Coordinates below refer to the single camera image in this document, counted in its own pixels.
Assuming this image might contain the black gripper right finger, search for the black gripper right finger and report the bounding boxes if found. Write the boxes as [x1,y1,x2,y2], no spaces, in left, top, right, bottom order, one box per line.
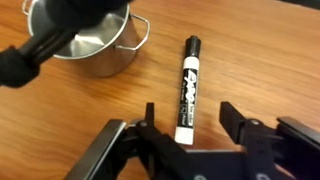
[219,101,320,180]

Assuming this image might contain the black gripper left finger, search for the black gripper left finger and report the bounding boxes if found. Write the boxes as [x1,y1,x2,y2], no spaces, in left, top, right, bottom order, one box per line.
[64,102,189,180]

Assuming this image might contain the black white dry-erase marker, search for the black white dry-erase marker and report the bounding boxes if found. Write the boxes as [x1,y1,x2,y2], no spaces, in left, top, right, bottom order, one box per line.
[174,34,202,146]

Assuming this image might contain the small stainless steel pot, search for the small stainless steel pot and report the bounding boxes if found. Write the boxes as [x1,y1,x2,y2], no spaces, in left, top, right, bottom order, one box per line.
[21,0,151,78]

